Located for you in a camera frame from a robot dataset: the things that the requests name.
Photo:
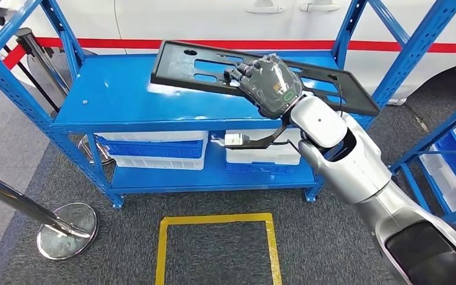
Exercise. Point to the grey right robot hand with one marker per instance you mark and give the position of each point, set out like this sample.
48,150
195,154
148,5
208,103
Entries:
271,86

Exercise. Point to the long black plastic part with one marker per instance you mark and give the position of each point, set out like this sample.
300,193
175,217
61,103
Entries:
173,67

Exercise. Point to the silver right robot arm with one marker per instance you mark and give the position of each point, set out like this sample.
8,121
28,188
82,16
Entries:
354,169

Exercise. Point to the blue metal shelf rack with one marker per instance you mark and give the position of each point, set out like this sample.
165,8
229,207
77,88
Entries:
114,90
432,134

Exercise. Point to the white car with red stripe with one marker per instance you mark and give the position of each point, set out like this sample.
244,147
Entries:
212,19

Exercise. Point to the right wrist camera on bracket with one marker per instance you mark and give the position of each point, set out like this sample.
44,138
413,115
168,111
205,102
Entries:
234,139

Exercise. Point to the chrome stanchion post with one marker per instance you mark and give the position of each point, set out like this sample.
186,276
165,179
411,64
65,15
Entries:
68,232
39,59

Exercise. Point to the black stanchion post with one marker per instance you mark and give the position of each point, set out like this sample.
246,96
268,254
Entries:
35,84

